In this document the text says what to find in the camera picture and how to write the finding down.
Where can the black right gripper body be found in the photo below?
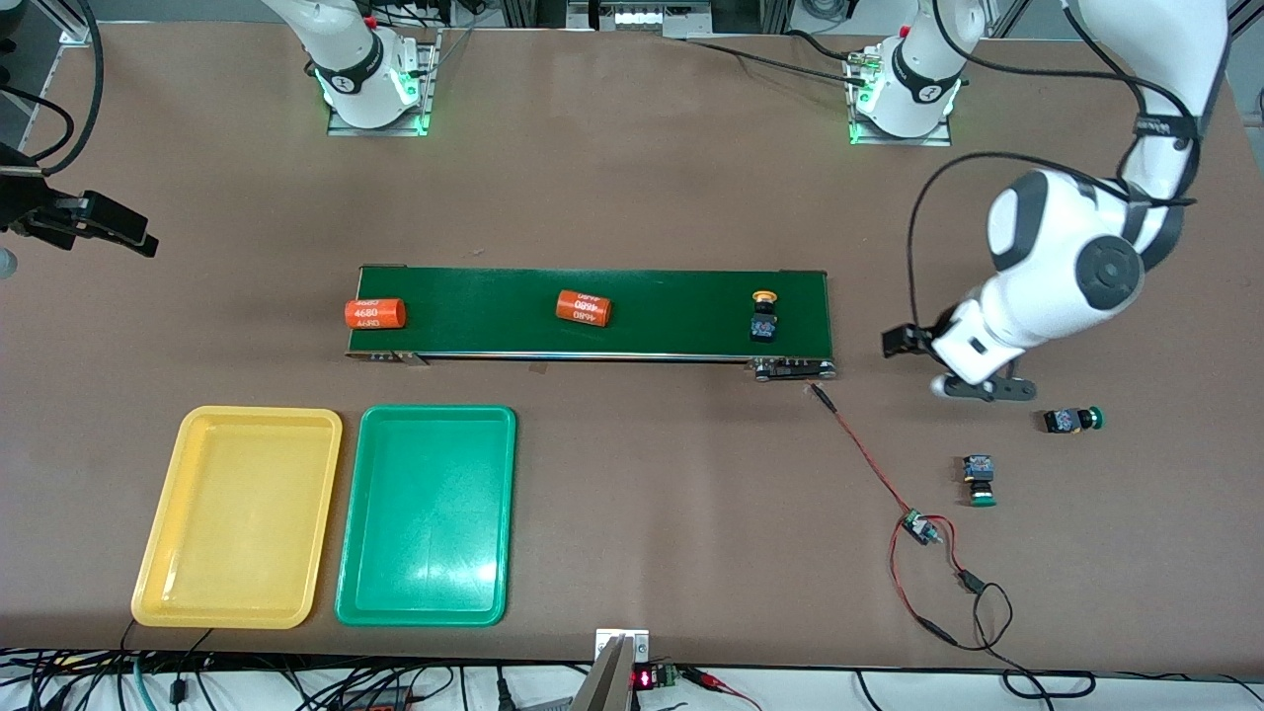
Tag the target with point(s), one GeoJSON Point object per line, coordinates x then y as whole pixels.
{"type": "Point", "coordinates": [35, 212]}

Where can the green cap push button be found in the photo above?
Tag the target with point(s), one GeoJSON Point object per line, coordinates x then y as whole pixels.
{"type": "Point", "coordinates": [1065, 422]}
{"type": "Point", "coordinates": [978, 466]}

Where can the yellow cap push button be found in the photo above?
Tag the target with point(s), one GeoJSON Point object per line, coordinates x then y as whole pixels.
{"type": "Point", "coordinates": [762, 326]}

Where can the orange 4680 cylinder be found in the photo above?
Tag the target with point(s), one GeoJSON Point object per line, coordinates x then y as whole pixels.
{"type": "Point", "coordinates": [375, 314]}
{"type": "Point", "coordinates": [583, 308]}

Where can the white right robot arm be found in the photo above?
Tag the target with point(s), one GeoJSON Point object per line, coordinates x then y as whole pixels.
{"type": "Point", "coordinates": [346, 49]}

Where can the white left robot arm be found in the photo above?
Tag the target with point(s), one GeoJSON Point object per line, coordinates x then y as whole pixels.
{"type": "Point", "coordinates": [1057, 237]}

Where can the small black controller board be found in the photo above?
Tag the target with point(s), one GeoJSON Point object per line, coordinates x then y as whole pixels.
{"type": "Point", "coordinates": [918, 527]}

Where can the green belt conveyor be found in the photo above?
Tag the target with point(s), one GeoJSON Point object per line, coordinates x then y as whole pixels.
{"type": "Point", "coordinates": [671, 311]}

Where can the yellow plastic tray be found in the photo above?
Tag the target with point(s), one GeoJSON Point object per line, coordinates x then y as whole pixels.
{"type": "Point", "coordinates": [237, 513]}

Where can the red clip lead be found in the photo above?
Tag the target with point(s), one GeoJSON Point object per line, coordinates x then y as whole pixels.
{"type": "Point", "coordinates": [706, 678]}

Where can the red digit display module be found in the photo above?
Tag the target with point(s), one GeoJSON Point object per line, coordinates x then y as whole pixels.
{"type": "Point", "coordinates": [644, 679]}

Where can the green plastic tray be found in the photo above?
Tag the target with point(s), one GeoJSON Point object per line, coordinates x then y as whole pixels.
{"type": "Point", "coordinates": [425, 513]}

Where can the aluminium extrusion post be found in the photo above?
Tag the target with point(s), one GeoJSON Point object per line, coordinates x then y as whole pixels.
{"type": "Point", "coordinates": [61, 20]}

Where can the aluminium arm base plate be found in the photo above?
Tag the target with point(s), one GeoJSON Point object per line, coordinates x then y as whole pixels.
{"type": "Point", "coordinates": [928, 140]}
{"type": "Point", "coordinates": [431, 89]}

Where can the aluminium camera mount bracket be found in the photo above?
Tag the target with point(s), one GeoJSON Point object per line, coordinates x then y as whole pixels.
{"type": "Point", "coordinates": [612, 681]}

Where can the metal frame with lights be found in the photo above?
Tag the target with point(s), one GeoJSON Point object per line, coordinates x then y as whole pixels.
{"type": "Point", "coordinates": [637, 18]}

